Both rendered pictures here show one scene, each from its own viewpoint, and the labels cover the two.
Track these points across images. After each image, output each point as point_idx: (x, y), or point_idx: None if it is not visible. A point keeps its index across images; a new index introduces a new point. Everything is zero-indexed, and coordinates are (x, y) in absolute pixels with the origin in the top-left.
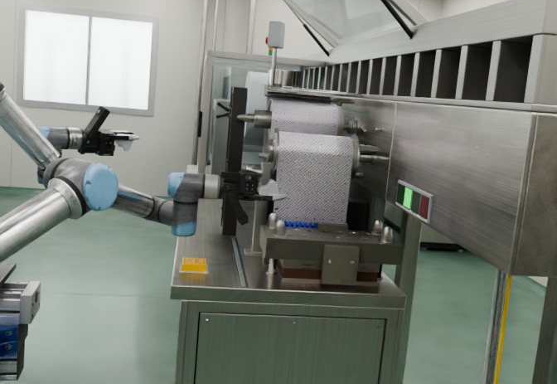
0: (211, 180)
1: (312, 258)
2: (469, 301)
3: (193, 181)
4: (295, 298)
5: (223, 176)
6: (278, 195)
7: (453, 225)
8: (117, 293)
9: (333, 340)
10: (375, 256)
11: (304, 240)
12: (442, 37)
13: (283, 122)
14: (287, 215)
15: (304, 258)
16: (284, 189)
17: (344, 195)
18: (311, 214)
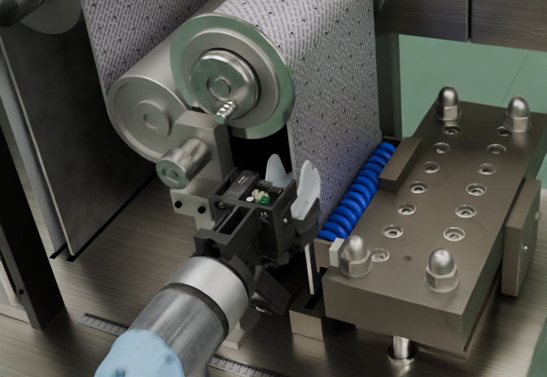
0: (226, 288)
1: (496, 267)
2: None
3: (200, 335)
4: (532, 370)
5: (232, 251)
6: (318, 186)
7: None
8: None
9: (546, 363)
10: (534, 170)
11: (491, 251)
12: None
13: None
14: (320, 208)
15: (490, 282)
16: (308, 159)
17: (372, 79)
18: (345, 166)
